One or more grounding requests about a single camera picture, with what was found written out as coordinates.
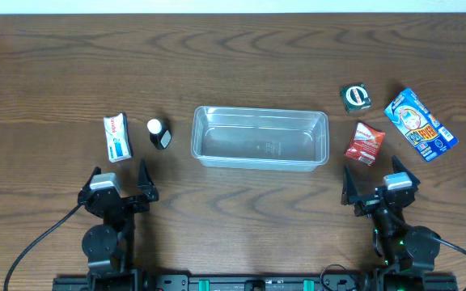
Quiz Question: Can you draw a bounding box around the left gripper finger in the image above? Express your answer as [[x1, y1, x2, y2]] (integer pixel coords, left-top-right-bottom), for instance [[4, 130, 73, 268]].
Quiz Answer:
[[82, 166, 102, 192], [138, 159, 155, 191]]

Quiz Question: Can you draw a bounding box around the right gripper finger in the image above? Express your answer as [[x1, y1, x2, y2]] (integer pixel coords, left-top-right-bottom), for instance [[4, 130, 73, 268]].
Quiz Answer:
[[341, 166, 358, 204], [392, 155, 420, 187]]

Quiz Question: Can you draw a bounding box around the red medicine sachet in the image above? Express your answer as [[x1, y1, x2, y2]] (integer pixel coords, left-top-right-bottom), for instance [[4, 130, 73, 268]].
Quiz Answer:
[[344, 122, 385, 166]]

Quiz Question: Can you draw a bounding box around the green square ointment box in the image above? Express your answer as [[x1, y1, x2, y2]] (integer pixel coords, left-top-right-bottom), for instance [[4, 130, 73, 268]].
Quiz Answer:
[[340, 83, 372, 112]]

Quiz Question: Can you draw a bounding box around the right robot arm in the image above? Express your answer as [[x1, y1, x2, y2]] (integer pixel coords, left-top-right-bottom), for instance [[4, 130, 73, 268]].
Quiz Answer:
[[341, 157, 440, 290]]

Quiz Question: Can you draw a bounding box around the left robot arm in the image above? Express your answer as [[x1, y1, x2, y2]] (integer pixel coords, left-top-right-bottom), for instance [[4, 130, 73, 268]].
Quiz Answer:
[[78, 160, 159, 290]]

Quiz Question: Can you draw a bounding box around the clear plastic container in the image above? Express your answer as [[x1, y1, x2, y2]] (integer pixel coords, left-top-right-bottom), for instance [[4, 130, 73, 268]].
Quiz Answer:
[[190, 106, 329, 172]]

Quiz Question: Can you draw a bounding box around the white medicine box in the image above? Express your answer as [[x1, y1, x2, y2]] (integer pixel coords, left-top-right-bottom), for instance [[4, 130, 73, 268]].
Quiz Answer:
[[103, 113, 133, 162]]

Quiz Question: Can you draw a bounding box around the black bottle white cap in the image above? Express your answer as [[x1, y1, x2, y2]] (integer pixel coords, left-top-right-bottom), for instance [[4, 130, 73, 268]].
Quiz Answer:
[[146, 118, 172, 150]]

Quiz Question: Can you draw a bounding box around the left black cable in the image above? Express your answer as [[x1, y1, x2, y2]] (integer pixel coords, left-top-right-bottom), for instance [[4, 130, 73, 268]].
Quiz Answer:
[[2, 203, 83, 291]]

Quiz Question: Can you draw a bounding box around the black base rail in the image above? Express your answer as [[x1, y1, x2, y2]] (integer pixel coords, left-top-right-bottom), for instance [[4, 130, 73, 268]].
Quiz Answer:
[[52, 271, 458, 291]]

